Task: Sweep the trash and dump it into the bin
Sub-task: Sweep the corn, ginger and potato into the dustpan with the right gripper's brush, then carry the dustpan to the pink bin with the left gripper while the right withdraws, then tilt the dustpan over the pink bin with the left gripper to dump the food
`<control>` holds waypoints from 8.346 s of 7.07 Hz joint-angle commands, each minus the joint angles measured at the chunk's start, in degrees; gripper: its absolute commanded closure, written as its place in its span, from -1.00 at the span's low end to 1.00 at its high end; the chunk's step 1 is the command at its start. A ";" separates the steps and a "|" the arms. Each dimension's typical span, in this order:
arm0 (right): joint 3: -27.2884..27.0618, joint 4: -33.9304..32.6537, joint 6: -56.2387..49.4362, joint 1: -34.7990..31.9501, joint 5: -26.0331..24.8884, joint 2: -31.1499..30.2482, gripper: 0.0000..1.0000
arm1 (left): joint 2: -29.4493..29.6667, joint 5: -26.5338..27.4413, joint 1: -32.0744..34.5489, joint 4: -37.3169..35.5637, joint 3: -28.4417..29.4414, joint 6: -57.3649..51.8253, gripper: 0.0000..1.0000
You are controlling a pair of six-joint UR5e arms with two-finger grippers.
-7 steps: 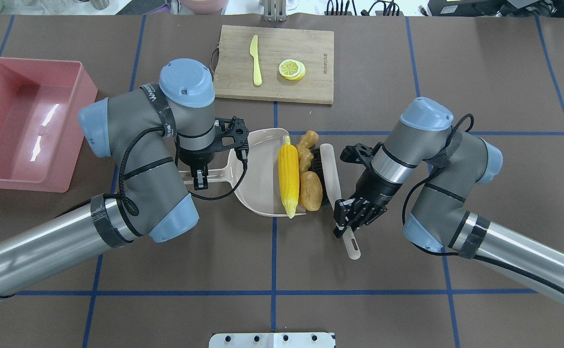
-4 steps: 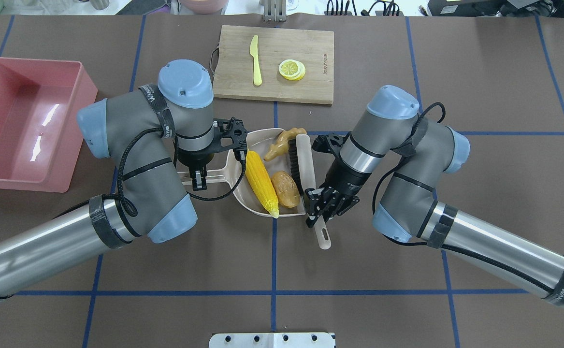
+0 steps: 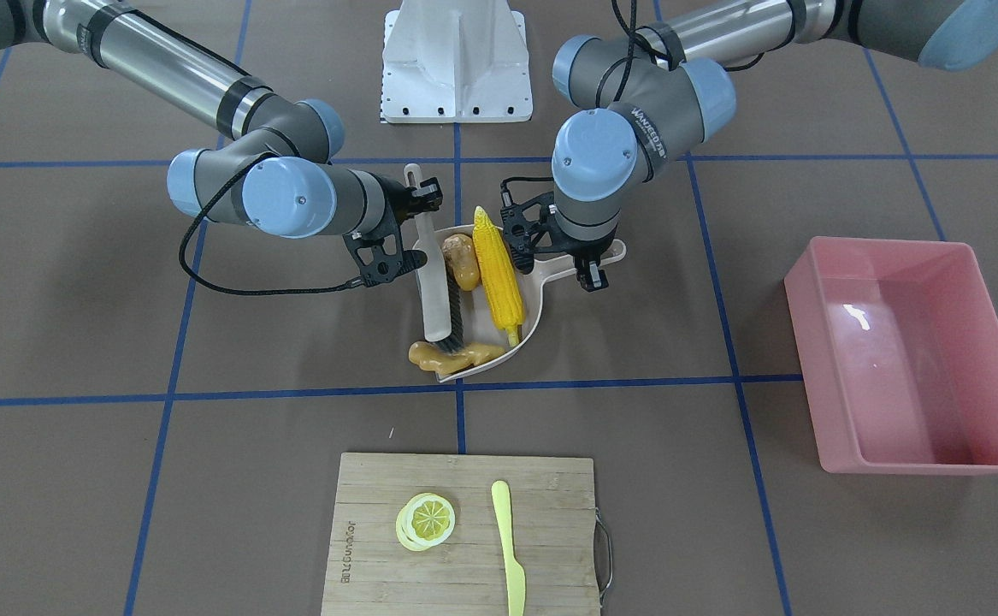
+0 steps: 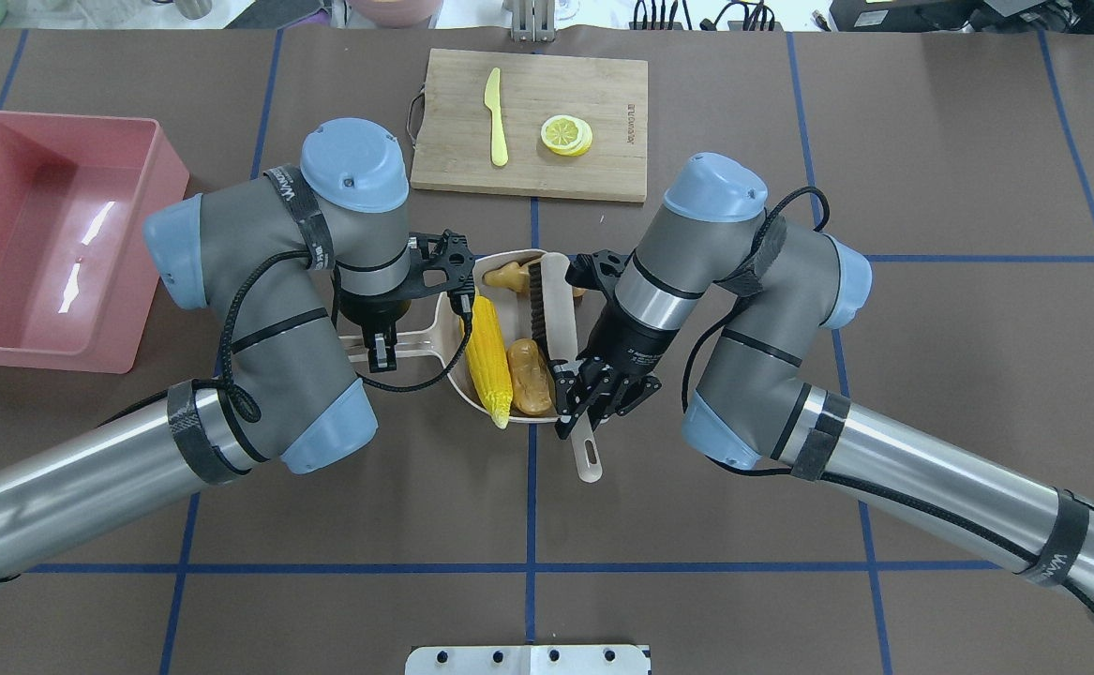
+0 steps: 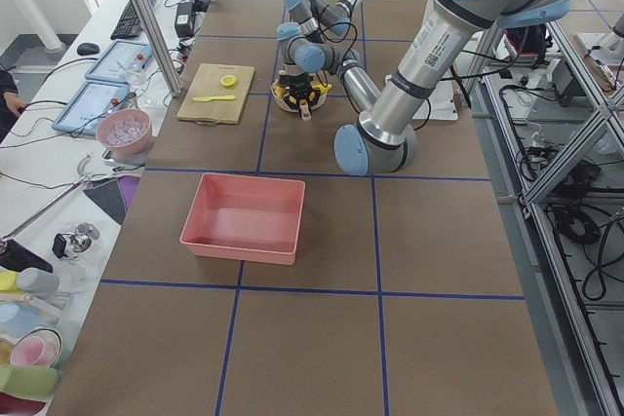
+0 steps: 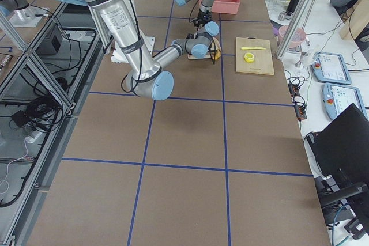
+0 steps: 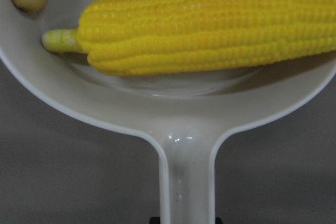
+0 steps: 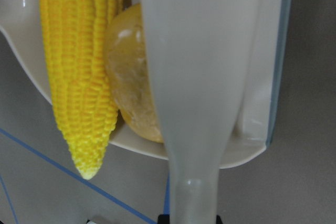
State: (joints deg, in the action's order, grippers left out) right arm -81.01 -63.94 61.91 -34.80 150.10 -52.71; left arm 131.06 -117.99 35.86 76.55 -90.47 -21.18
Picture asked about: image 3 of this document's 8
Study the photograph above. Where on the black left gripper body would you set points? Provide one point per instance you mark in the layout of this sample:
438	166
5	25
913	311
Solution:
581	249

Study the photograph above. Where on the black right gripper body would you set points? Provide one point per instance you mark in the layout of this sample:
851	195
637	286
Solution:
398	208

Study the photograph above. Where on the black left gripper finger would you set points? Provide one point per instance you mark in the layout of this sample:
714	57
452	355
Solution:
590	274

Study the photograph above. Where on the yellow corn cob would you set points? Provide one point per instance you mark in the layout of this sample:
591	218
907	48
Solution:
504	299

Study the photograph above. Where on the brown potato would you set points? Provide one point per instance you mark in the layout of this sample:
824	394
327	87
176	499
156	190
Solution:
460	255

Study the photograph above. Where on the beige hand brush black bristles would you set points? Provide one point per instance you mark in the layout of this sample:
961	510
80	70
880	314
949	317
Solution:
440	295

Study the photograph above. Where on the beige plastic dustpan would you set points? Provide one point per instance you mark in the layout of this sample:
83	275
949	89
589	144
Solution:
478	326

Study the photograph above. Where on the tan ginger root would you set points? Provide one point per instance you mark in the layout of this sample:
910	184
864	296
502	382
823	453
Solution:
430	358

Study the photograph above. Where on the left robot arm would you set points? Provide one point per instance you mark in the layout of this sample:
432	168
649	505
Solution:
645	99

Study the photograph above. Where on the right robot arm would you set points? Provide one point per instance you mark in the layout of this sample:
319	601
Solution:
275	172

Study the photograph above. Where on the pink plastic bin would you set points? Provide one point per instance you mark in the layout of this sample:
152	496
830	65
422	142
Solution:
898	344

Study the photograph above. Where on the yellow lemon slices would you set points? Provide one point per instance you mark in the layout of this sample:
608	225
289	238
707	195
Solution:
426	521

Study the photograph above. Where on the yellow plastic knife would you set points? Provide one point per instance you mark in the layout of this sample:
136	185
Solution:
515	577

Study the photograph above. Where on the bamboo cutting board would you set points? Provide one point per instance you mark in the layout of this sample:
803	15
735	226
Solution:
553	526

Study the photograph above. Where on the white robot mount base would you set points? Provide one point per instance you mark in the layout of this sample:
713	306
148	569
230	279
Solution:
455	61

